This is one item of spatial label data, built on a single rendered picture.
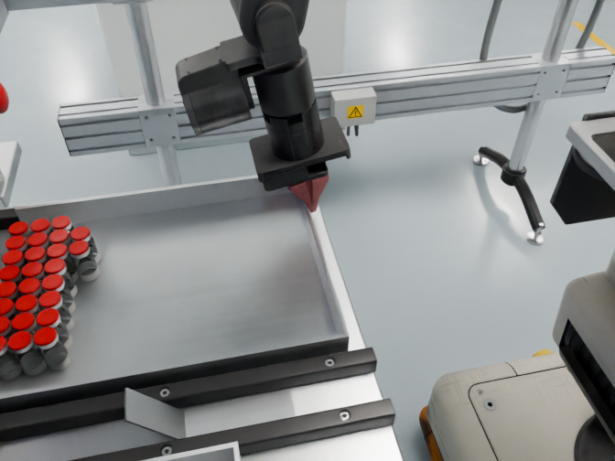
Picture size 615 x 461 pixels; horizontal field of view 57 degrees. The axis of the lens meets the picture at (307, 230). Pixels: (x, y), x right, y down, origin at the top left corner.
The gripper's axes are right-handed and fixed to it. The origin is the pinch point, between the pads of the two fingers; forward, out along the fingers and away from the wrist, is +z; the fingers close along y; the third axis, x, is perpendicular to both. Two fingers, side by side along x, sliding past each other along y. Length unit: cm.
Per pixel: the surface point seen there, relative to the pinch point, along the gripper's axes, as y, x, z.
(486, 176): -74, -101, 105
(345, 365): 1.8, 21.6, 1.1
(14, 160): 38.1, -22.2, -2.8
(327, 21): -30, -144, 50
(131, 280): 22.0, 4.8, -0.6
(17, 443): 31.7, 21.8, -2.1
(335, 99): -18, -80, 40
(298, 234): 2.5, 1.7, 2.8
